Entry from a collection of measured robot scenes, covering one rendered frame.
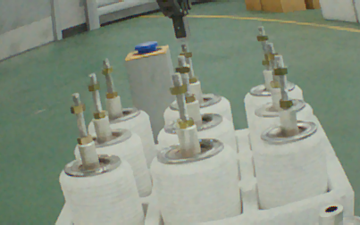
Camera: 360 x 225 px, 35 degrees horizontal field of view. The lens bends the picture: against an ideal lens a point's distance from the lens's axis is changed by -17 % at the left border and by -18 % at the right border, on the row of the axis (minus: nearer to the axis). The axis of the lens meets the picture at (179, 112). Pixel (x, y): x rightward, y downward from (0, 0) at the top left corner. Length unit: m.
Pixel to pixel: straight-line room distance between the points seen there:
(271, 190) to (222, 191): 0.06
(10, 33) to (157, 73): 4.75
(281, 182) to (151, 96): 0.45
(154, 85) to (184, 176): 0.42
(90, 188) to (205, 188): 0.13
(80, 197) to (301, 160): 0.26
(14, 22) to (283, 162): 5.21
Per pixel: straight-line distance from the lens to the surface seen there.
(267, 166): 0.74
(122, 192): 0.75
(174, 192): 0.73
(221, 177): 0.73
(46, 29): 5.90
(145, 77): 1.12
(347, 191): 0.73
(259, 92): 0.97
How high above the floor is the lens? 0.47
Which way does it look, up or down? 13 degrees down
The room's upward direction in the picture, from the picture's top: 11 degrees counter-clockwise
